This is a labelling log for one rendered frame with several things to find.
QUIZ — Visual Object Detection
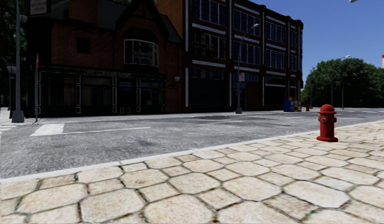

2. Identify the red brick warehouse building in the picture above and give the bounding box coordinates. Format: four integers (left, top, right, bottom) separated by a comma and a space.
155, 0, 304, 114

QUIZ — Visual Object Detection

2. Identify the red brick pub building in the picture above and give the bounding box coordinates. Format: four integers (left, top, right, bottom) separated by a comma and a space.
23, 0, 184, 119

